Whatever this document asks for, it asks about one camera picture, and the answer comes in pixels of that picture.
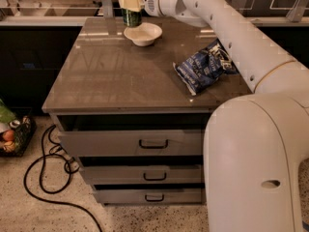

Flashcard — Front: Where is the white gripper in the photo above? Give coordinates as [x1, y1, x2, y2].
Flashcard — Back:
[118, 0, 163, 16]

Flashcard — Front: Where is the green soda can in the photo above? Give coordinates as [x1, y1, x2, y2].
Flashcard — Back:
[120, 4, 142, 27]

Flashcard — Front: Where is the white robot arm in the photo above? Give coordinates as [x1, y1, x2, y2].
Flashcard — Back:
[119, 0, 309, 232]

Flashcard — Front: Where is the white paper bowl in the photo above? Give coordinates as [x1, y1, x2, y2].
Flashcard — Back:
[124, 22, 162, 46]

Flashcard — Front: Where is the blue chip bag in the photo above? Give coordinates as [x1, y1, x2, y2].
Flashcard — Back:
[173, 39, 238, 96]

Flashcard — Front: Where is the grey drawer cabinet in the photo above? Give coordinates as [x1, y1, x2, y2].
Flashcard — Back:
[42, 15, 254, 208]

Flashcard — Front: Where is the top grey drawer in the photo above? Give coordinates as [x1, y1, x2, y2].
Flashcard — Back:
[59, 113, 210, 157]

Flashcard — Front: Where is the grey drawer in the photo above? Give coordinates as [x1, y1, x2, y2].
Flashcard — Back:
[94, 183, 206, 205]
[79, 156, 203, 185]
[59, 113, 210, 157]

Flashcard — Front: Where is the green bag in basket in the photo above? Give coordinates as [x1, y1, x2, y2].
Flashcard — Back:
[0, 99, 16, 123]

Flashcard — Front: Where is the middle grey drawer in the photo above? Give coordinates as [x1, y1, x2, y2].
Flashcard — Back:
[79, 156, 203, 185]

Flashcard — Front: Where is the orange fruit in basket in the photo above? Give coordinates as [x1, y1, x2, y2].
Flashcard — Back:
[2, 130, 14, 141]

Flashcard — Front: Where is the bottom grey drawer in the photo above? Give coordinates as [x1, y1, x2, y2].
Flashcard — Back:
[94, 183, 206, 205]

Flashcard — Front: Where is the black wire fruit basket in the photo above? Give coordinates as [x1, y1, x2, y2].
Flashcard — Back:
[0, 116, 36, 157]

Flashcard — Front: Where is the black floor cable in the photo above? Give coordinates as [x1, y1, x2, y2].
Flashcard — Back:
[23, 124, 103, 232]

